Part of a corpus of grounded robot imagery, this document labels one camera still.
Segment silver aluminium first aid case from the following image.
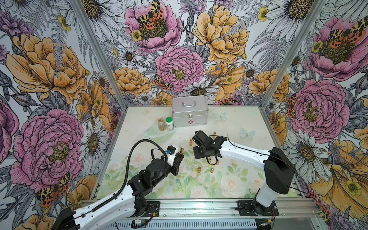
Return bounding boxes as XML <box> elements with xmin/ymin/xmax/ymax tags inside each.
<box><xmin>172</xmin><ymin>95</ymin><xmax>209</xmax><ymax>128</ymax></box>

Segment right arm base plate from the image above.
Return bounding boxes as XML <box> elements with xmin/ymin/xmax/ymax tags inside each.
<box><xmin>235</xmin><ymin>199</ymin><xmax>279</xmax><ymax>217</ymax></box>

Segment small green circuit board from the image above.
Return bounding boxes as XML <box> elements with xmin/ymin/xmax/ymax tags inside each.
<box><xmin>131</xmin><ymin>219</ymin><xmax>146</xmax><ymax>229</ymax></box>

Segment left black corrugated cable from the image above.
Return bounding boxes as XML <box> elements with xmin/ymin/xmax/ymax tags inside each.
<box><xmin>89</xmin><ymin>139</ymin><xmax>169</xmax><ymax>215</ymax></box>

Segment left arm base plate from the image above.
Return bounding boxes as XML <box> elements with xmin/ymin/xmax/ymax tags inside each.
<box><xmin>131</xmin><ymin>200</ymin><xmax>161</xmax><ymax>218</ymax></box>

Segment white bottle green cap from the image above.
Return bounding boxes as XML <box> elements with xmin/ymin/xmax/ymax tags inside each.
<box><xmin>165</xmin><ymin>117</ymin><xmax>174</xmax><ymax>131</ymax></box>

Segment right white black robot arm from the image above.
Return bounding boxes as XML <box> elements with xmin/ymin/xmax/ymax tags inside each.
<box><xmin>192</xmin><ymin>130</ymin><xmax>295</xmax><ymax>216</ymax></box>

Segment left aluminium corner post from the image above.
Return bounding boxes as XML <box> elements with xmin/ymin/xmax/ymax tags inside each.
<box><xmin>71</xmin><ymin>1</ymin><xmax>127</xmax><ymax>112</ymax></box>

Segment aluminium corner post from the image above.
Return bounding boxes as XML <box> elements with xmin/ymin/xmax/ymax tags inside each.
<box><xmin>260</xmin><ymin>0</ymin><xmax>326</xmax><ymax>109</ymax></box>
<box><xmin>71</xmin><ymin>1</ymin><xmax>127</xmax><ymax>112</ymax></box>

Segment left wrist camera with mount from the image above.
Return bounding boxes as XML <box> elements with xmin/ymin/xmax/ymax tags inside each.
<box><xmin>166</xmin><ymin>145</ymin><xmax>177</xmax><ymax>166</ymax></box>

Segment aluminium front rail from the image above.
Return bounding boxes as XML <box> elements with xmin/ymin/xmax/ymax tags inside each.
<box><xmin>73</xmin><ymin>197</ymin><xmax>323</xmax><ymax>222</ymax></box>

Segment right aluminium corner post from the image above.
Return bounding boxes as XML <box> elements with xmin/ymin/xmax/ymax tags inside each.
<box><xmin>260</xmin><ymin>0</ymin><xmax>326</xmax><ymax>109</ymax></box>

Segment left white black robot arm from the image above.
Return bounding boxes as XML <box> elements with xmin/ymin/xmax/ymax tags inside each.
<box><xmin>52</xmin><ymin>154</ymin><xmax>184</xmax><ymax>230</ymax></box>

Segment clear jar brown contents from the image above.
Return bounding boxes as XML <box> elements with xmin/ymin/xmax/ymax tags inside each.
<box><xmin>158</xmin><ymin>118</ymin><xmax>166</xmax><ymax>131</ymax></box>

